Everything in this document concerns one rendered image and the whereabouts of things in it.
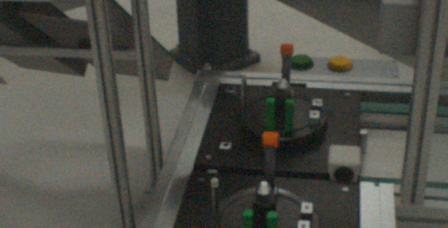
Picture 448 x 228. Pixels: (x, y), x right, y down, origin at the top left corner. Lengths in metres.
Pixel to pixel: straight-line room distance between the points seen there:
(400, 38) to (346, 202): 0.23
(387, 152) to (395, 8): 0.35
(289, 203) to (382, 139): 0.31
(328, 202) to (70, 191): 0.45
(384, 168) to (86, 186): 0.48
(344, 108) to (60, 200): 0.48
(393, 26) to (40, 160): 0.68
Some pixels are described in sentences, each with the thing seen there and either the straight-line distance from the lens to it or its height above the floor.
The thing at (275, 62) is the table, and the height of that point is 0.86.
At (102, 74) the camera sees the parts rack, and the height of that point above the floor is 1.17.
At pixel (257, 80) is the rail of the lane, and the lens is 1.28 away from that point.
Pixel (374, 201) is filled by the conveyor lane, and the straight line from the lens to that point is 1.02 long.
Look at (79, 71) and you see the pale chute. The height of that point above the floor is 1.01.
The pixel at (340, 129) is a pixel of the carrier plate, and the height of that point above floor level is 0.97.
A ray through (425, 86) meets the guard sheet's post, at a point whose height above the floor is 1.14.
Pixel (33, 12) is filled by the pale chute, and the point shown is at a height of 1.18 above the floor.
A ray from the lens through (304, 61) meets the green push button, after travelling 1.31.
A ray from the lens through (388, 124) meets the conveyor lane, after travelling 1.25.
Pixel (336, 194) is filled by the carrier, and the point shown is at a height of 0.97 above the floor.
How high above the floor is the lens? 1.60
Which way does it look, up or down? 32 degrees down
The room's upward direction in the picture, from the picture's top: 3 degrees counter-clockwise
